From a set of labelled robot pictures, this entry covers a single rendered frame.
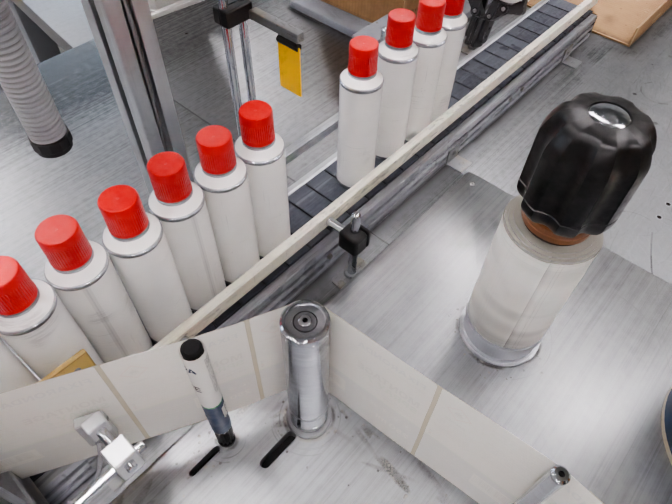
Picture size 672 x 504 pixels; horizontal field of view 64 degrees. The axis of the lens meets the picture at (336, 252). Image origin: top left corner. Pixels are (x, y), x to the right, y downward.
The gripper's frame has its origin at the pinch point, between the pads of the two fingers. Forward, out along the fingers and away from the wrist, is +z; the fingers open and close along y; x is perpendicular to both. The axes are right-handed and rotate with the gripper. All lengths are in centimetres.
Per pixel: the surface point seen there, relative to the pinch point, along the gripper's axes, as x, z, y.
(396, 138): -16.5, 13.6, 1.3
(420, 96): -13.8, 7.8, 1.3
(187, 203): -52, 13, 1
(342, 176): -24.4, 18.7, -0.6
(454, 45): -9.9, 0.9, 1.6
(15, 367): -68, 24, 1
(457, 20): -10.7, -2.2, 1.2
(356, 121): -27.5, 9.4, 0.9
